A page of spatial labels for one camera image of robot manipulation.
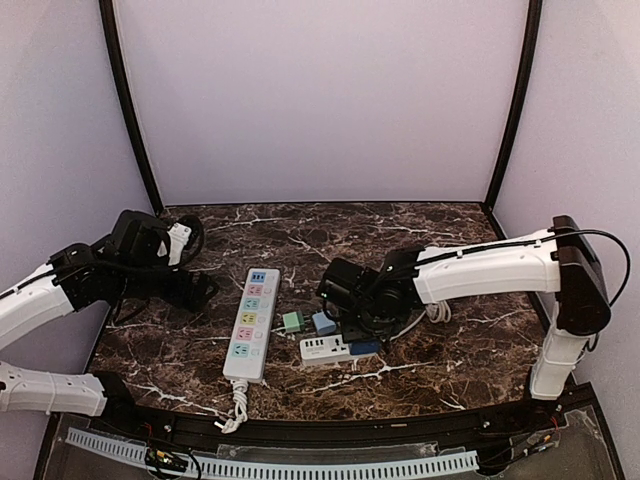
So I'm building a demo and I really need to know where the long white colourful power strip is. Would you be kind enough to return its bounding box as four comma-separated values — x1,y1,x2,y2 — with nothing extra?
223,268,280,383

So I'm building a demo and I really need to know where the white cable long strip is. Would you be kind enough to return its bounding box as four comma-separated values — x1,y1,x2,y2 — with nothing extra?
214,379,249,434

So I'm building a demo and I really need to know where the light blue plug adapter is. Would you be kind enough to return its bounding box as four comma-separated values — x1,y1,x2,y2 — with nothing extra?
312,311,337,336

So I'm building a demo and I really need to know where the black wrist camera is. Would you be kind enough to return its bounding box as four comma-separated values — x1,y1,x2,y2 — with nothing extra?
110,210,170,267
316,258,365,310

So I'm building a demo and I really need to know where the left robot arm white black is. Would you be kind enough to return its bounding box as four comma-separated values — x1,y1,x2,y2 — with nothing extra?
1,244,219,417

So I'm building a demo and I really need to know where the black front table rail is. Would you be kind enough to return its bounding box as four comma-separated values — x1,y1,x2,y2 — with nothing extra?
60,382,598,451

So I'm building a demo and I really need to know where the green plug adapter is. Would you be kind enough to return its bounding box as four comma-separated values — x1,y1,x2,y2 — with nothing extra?
282,311,305,334

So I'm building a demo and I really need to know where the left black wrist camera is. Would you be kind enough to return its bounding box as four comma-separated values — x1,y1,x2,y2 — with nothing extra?
110,210,170,267

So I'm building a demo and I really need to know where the white slotted cable duct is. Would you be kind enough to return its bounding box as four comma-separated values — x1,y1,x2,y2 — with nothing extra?
65,428,479,480

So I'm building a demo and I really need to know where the small white power strip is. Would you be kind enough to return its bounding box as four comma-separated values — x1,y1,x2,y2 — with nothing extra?
299,334,373,367

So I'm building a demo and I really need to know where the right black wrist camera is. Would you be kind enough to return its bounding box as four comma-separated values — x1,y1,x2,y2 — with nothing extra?
316,258,365,310

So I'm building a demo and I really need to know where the left black frame post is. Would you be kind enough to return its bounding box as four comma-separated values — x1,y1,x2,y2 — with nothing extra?
98,0,164,215

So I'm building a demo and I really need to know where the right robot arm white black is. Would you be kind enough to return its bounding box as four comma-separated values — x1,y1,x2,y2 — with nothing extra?
321,216,616,401

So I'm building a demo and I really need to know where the white coiled cable small strip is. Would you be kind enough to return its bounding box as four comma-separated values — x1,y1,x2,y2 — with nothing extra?
390,301,451,342

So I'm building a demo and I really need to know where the blue cube socket adapter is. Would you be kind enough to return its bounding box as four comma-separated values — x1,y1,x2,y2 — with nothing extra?
349,340,381,357

